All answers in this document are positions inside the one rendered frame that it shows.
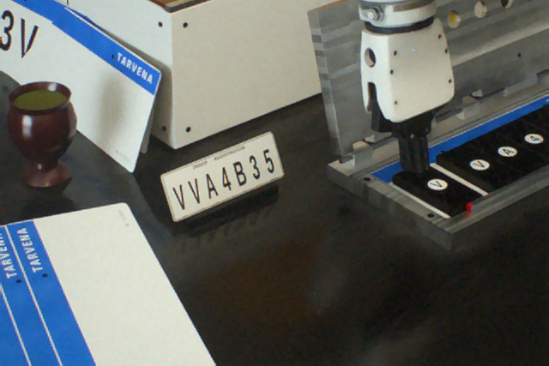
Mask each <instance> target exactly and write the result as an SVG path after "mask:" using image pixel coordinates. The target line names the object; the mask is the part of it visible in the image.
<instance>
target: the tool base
mask: <svg viewBox="0 0 549 366"><path fill-rule="evenodd" d="M537 79H538V80H537V83H536V84H533V85H532V86H530V87H526V88H524V89H522V90H519V91H517V92H515V93H513V94H511V95H509V96H507V97H504V96H502V95H505V90H504V89H499V90H497V91H495V92H493V93H489V94H487V96H485V97H483V98H481V99H473V98H471V96H469V95H468V96H466V97H462V103H464V105H460V106H458V107H456V108H454V109H452V110H451V111H450V112H447V113H444V114H443V115H440V116H438V117H435V118H436V122H437V126H436V127H435V128H433V129H431V133H429V134H428V135H426V137H427V146H428V147H431V146H433V145H435V144H437V143H439V142H441V141H446V140H448V139H449V138H451V137H454V136H456V135H457V134H459V133H462V132H464V131H466V130H469V129H471V128H473V127H476V126H479V125H481V124H483V123H486V122H488V120H491V119H493V118H494V117H499V116H501V115H503V114H505V113H507V112H509V111H513V110H514V109H516V108H520V107H522V106H523V105H525V104H527V103H529V102H531V101H534V100H536V99H539V98H542V97H544V96H546V95H548V94H549V69H547V70H544V71H541V72H539V73H538V74H537ZM397 141H398V138H395V137H394V136H393V135H392V136H391V137H389V138H386V139H384V140H382V141H379V142H375V143H373V144H371V145H369V144H367V143H364V142H362V141H359V142H357V143H354V144H353V152H351V153H348V154H346V155H344V156H343V157H340V158H339V160H337V161H335V162H334V163H330V164H328V179H329V181H331V182H333V183H336V184H337V185H339V186H341V187H342V188H344V189H347V190H348V192H350V193H352V194H353V195H356V196H358V197H359V198H361V199H363V200H364V201H368V203H370V204H371V205H372V206H374V207H376V208H379V209H380V210H382V211H384V212H386V213H387V214H388V215H389V216H390V217H393V218H395V219H397V220H399V221H401V222H402V223H403V224H406V225H408V226H410V227H412V229H413V230H415V231H417V232H418V233H421V234H423V235H424V236H426V237H428V238H430V239H431V240H433V241H435V243H438V244H439V245H441V246H443V247H445V248H446V249H448V250H453V249H456V248H458V247H460V246H462V244H464V243H467V242H469V241H471V240H473V239H475V238H476V237H479V236H481V235H484V233H486V232H488V231H490V230H492V229H494V228H496V227H498V226H500V225H503V224H505V222H507V221H509V220H511V219H513V218H515V217H517V216H520V215H522V214H524V213H526V212H527V211H528V210H530V209H532V208H534V207H537V206H539V205H541V204H543V203H545V202H547V201H549V175H547V176H545V177H543V178H541V179H539V180H537V181H534V182H532V183H529V184H527V186H525V187H523V188H521V189H518V190H517V191H514V192H512V193H510V194H508V195H505V196H503V198H501V199H499V200H497V201H494V202H492V203H490V204H488V205H486V206H484V207H481V208H480V209H478V210H476V211H474V212H472V213H470V212H468V211H465V212H463V213H459V214H457V215H455V216H453V217H451V218H445V219H444V218H443V217H442V216H440V215H439V214H437V213H434V212H433V211H431V210H429V209H427V208H426V207H423V206H421V204H420V203H418V202H416V201H413V200H412V199H410V198H408V197H406V196H405V195H402V194H400V193H399V191H397V190H395V189H393V188H391V187H389V186H387V185H386V184H384V183H381V182H379V180H378V179H376V178H374V177H372V176H371V174H372V172H374V171H378V169H381V168H383V167H385V166H387V165H391V164H393V163H395V162H397V161H399V160H400V154H399V146H398V142H397ZM364 177H369V178H370V179H371V180H370V182H365V180H364ZM428 213H433V214H434V215H435V216H434V217H433V218H427V214H428Z"/></svg>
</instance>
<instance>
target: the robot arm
mask: <svg viewBox="0 0 549 366"><path fill-rule="evenodd" d="M358 6H359V18H360V19H361V20H362V21H365V29H364V30H363V34H362V46H361V76H362V89H363V98H364V103H365V110H366V111H367V113H368V114H369V116H371V130H372V131H375V132H379V133H384V132H391V133H392V135H393V136H394V137H395V138H398V146H399V154H400V164H401V168H403V169H405V171H411V172H414V173H418V174H420V173H422V172H423V171H426V170H427V169H429V168H431V164H429V155H428V146H427V137H426V135H428V134H429V133H431V122H432V120H433V118H434V117H435V115H436V113H438V111H439V110H441V109H442V108H443V107H444V106H446V103H448V102H450V101H451V100H452V97H453V96H454V92H455V89H454V78H453V71H452V65H450V59H449V50H448V45H447V41H446V38H445V33H444V30H443V28H442V26H441V23H440V21H439V18H438V16H437V15H435V14H436V13H437V3H436V0H358Z"/></svg>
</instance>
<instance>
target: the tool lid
mask: <svg viewBox="0 0 549 366"><path fill-rule="evenodd" d="M477 2H480V3H482V5H483V13H482V15H481V16H480V17H477V16H476V15H475V13H474V6H475V4H476V3H477ZM436 3H437V13H436V14H435V15H437V16H438V18H439V21H440V23H441V26H442V28H443V30H444V33H445V38H446V41H447V45H448V50H449V59H450V65H452V71H453V78H454V89H455V92H454V96H453V97H452V100H451V101H450V102H448V103H446V106H444V107H443V108H442V109H441V110H439V111H438V113H436V115H435V117H436V116H438V115H441V114H443V113H445V112H448V111H449V110H452V109H454V108H456V107H458V106H460V105H464V103H462V97H464V96H466V95H468V94H470V93H471V94H472V95H474V96H475V97H484V95H485V96H486V94H488V93H491V92H494V91H496V90H498V89H504V90H505V95H502V96H504V97H507V96H509V95H511V94H513V93H515V92H517V91H519V90H522V89H524V88H526V87H530V86H532V85H533V84H536V83H537V80H538V79H537V74H536V73H538V72H541V71H542V70H544V69H549V0H509V1H508V4H507V5H506V6H505V7H504V6H503V5H502V3H501V0H436ZM451 11H454V12H455V25H454V26H453V27H450V26H449V23H448V15H449V13H450V12H451ZM307 15H308V21H309V26H310V31H311V36H312V41H313V45H314V52H315V56H316V62H317V72H318V77H319V81H320V88H321V89H322V92H323V102H324V108H325V112H326V118H327V123H328V129H329V139H330V143H331V149H333V154H336V155H341V156H344V155H346V154H348V153H351V152H353V143H354V142H357V141H361V140H363V139H365V141H371V142H376V141H380V140H382V139H384V138H387V137H389V135H392V133H391V132H384V133H379V132H375V131H372V130H371V116H369V114H368V113H367V111H366V110H365V103H364V98H363V89H362V76H361V53H360V50H361V46H362V34H363V30H364V29H365V21H362V20H361V19H360V18H359V6H358V0H339V1H335V2H332V3H328V4H325V5H322V6H320V8H317V9H312V10H309V11H307ZM435 117H434V118H433V120H432V122H431V128H432V129H433V128H435V127H436V126H437V122H436V118H435Z"/></svg>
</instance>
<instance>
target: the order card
mask: <svg viewBox="0 0 549 366"><path fill-rule="evenodd" d="M283 176H284V172H283V169H282V165H281V160H280V156H279V153H278V150H276V145H275V140H274V137H273V134H272V132H268V133H265V134H263V135H259V136H257V137H256V138H254V139H251V140H249V141H246V142H242V143H240V144H238V145H236V146H232V147H229V148H228V149H227V150H224V151H221V152H218V153H215V154H213V155H209V156H208V157H205V158H202V159H201V160H197V161H196V162H193V163H191V164H188V165H184V166H182V167H179V168H177V169H174V171H170V172H168V173H166V174H163V175H161V176H160V178H161V182H162V185H164V188H165V192H166V197H167V200H168V204H169V207H170V210H171V213H172V219H173V221H179V220H181V219H184V218H188V217H189V216H191V215H194V214H196V213H197V212H201V211H202V210H205V209H207V208H209V207H213V206H215V205H218V204H220V203H221V202H222V201H226V200H229V199H231V198H233V197H236V196H238V195H242V194H243V193H247V192H249V190H251V189H254V188H257V187H260V186H262V185H264V184H267V183H271V182H273V181H274V180H275V179H278V178H280V177H283Z"/></svg>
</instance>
